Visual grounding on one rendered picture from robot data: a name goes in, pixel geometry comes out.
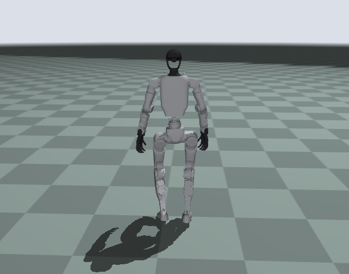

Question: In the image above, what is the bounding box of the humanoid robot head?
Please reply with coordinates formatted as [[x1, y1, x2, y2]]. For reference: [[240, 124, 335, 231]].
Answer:
[[166, 49, 182, 76]]

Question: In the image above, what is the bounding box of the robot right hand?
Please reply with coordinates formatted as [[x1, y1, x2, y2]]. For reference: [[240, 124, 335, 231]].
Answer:
[[198, 128, 208, 151]]

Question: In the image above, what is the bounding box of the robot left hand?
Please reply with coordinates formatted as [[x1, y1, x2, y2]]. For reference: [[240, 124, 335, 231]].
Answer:
[[136, 129, 146, 153]]

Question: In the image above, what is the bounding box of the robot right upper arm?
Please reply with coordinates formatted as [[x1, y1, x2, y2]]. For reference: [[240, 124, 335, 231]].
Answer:
[[188, 78, 206, 112]]

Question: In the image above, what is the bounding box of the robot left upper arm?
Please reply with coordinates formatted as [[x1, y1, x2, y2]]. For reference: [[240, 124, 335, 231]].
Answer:
[[143, 78, 161, 113]]

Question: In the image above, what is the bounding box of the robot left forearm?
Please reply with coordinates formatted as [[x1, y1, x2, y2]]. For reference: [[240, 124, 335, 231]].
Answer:
[[137, 108, 150, 134]]

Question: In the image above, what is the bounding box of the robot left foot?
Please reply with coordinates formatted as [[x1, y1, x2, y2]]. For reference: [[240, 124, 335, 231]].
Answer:
[[157, 210, 168, 221]]

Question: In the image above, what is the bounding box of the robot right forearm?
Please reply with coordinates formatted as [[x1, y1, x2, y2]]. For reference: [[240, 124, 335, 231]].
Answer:
[[198, 108, 209, 133]]

